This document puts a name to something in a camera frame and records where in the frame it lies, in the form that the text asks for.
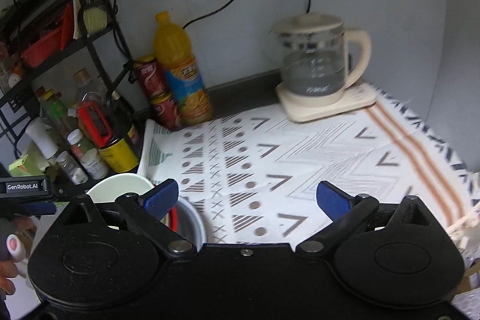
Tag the small white-capped spice jar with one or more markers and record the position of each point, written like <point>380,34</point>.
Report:
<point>70,167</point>

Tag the left hand holding gripper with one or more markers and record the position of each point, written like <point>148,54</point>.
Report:
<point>16,245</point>

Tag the glass electric kettle cream handle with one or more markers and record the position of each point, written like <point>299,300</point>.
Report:
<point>322,55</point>

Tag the black metal storage rack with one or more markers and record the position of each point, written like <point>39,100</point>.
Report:
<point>61,112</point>

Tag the large soy sauce bottle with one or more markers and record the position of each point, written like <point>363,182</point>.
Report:
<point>112,131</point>

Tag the orange juice plastic bottle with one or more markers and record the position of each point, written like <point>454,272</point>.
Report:
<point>172,48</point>

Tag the white round container red inside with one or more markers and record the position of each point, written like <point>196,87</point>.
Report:
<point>185,220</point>

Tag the patterned white table cloth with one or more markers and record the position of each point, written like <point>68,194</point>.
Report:
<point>253,175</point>

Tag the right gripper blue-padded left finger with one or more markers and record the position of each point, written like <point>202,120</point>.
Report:
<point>143,216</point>

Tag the white tube bottle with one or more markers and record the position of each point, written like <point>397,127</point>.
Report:
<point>37,132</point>

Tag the pale green ceramic bowl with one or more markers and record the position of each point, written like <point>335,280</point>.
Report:
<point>117,185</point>

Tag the red tray on shelf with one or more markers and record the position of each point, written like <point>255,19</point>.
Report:
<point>51,42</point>

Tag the white-capped seasoning jar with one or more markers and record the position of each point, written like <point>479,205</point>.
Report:
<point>87,154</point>

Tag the clear glass bottle gold cap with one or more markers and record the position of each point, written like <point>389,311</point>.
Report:
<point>89,89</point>

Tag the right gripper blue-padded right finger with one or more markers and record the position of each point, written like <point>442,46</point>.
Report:
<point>348,214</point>

